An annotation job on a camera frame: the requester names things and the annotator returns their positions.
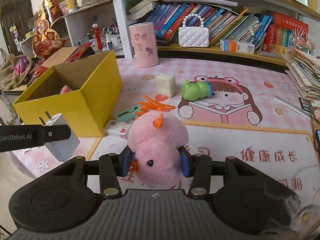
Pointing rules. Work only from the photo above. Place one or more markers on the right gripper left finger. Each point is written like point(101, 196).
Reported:
point(112, 166)

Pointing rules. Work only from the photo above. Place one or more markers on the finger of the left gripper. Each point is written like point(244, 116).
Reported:
point(17, 137)

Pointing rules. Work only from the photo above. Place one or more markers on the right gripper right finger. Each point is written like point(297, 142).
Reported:
point(199, 168)

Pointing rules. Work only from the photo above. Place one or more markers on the white power adapter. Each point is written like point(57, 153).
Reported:
point(61, 140)

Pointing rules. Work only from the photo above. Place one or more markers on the pink plush chick toy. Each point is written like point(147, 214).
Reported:
point(155, 138)

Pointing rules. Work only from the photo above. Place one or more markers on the mint green correction tape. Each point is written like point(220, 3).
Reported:
point(128, 114)

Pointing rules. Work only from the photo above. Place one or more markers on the green plastic toy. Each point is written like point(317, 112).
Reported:
point(193, 91)

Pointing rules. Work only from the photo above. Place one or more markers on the white foam block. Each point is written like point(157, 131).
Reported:
point(166, 85)

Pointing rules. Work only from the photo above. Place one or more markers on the brown plush blanket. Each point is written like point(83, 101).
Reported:
point(15, 71)

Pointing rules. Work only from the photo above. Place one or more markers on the yellow cardboard box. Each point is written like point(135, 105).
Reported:
point(84, 92)

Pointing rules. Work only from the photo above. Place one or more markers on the red cartoon paper decoration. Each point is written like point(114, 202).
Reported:
point(46, 40)

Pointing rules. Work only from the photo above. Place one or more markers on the white ruler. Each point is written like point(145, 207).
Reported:
point(291, 106)

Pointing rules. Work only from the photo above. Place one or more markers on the orange white small box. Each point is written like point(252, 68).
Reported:
point(237, 46)

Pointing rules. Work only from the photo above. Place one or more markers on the white quilted pearl handbag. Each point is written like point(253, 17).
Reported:
point(193, 37)

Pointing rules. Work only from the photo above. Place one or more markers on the pink cylindrical container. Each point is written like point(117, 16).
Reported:
point(143, 41)

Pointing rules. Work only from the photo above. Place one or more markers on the stack of papers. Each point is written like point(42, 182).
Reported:
point(303, 70)

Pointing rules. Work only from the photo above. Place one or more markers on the wooden bookshelf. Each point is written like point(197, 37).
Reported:
point(238, 20)

